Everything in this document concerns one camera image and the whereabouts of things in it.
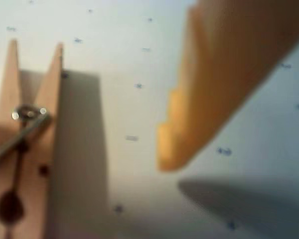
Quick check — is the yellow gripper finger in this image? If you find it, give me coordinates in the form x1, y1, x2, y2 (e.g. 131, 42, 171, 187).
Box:
156, 0, 299, 172

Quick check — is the wooden clothespin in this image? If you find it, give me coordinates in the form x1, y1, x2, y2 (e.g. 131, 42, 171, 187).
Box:
0, 38, 64, 239

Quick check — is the white dotted paper sheet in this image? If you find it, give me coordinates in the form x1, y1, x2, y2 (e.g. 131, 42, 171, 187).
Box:
0, 0, 299, 239

